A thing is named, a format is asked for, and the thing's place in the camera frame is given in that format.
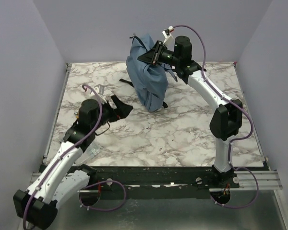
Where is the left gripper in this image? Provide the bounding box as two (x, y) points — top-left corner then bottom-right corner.
(92, 95), (133, 131)

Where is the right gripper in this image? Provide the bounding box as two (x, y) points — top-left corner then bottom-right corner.
(137, 42), (180, 68)

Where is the blue backpack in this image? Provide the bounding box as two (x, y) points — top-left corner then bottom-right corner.
(120, 34), (178, 112)

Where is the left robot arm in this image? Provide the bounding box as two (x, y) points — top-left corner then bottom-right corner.
(13, 95), (133, 230)

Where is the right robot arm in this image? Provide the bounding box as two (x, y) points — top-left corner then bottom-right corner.
(138, 36), (242, 188)

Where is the clear plastic box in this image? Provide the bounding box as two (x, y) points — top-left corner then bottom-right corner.
(79, 142), (100, 164)

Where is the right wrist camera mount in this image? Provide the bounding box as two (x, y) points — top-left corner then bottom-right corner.
(162, 26), (174, 46)

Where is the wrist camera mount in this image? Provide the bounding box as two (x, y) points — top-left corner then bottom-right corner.
(82, 84), (107, 104)
(162, 26), (174, 46)

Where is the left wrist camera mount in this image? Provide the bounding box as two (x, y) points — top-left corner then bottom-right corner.
(82, 84), (107, 104)

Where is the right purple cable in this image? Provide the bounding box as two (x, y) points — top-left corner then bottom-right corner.
(174, 24), (259, 208)

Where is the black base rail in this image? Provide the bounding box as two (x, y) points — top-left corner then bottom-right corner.
(39, 165), (240, 201)

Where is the aluminium frame rail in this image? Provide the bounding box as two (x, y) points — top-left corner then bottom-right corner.
(18, 62), (283, 230)

